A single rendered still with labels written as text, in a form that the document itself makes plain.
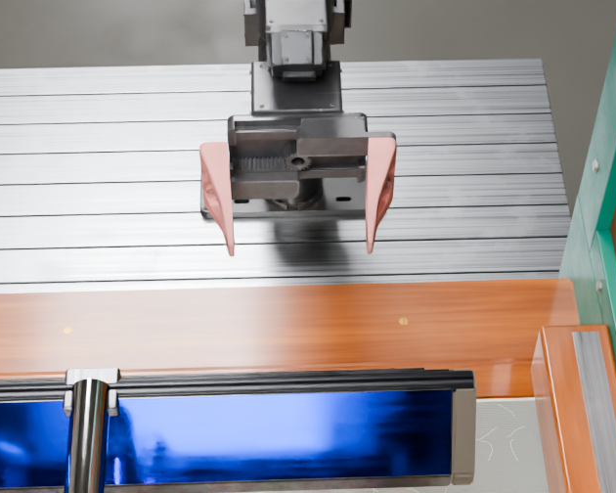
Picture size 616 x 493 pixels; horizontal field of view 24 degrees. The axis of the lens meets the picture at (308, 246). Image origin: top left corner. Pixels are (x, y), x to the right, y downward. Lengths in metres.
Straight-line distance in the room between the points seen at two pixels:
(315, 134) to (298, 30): 0.08
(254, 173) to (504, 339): 0.37
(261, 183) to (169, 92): 0.62
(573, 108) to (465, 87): 0.94
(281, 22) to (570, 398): 0.41
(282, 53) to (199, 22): 1.74
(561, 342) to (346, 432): 0.37
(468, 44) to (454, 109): 1.05
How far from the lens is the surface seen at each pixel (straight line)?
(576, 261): 1.37
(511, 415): 1.32
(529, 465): 1.30
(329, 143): 1.03
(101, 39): 2.71
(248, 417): 0.90
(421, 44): 2.68
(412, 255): 1.51
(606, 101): 1.24
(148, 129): 1.63
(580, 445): 1.18
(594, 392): 1.20
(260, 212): 1.53
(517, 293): 1.37
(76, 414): 0.88
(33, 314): 1.37
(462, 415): 0.90
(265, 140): 1.05
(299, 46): 0.99
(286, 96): 1.04
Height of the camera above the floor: 1.86
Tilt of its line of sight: 52 degrees down
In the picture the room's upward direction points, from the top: straight up
